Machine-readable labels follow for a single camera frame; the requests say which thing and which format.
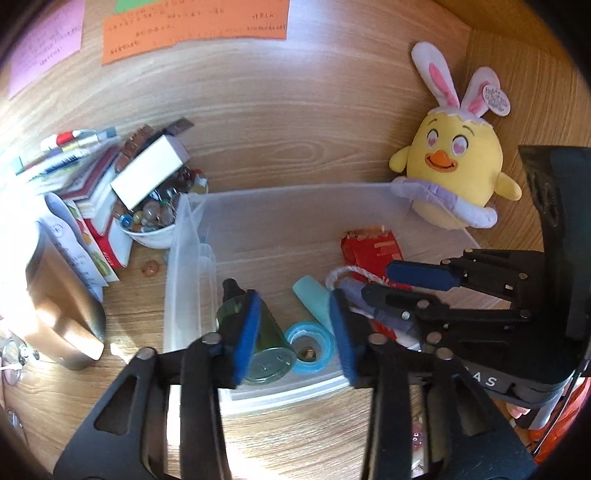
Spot mint green tube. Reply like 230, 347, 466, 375
292, 275, 334, 331

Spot yellow chick plush toy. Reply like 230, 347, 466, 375
389, 41, 523, 230

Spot dark green dropper bottle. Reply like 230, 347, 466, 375
215, 278, 297, 387

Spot white twisted string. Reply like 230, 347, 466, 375
325, 264, 389, 290

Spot orange cloth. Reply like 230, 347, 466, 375
529, 373, 591, 464

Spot small white box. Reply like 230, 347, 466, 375
110, 135, 190, 210

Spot clear plastic storage box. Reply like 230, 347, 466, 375
163, 181, 482, 417

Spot pink paper note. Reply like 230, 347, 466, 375
8, 0, 86, 100

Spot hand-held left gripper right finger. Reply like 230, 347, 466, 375
329, 290, 539, 480

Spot eyeglasses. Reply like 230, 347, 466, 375
0, 336, 41, 385

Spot brown mug with lid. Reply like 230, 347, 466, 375
24, 220, 107, 371

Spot brown strap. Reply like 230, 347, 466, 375
115, 119, 195, 172

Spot white bowl of beads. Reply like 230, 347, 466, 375
113, 167, 209, 249

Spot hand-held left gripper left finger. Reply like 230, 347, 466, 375
53, 290, 263, 480

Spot red white carton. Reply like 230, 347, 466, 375
82, 216, 133, 270

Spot red packet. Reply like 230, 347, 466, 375
340, 225, 403, 288

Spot stack of thin booklets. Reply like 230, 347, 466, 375
13, 137, 117, 186

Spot red white marker pen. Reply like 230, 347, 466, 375
40, 128, 117, 151

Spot orange paper note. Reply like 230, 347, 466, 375
101, 0, 291, 66

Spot white mug carton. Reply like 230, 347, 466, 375
36, 191, 110, 302

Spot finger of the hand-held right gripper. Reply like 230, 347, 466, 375
387, 249, 552, 301
361, 283, 568, 352

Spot dark red book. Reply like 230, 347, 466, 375
59, 146, 123, 205

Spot green paper note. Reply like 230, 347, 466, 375
114, 0, 158, 14

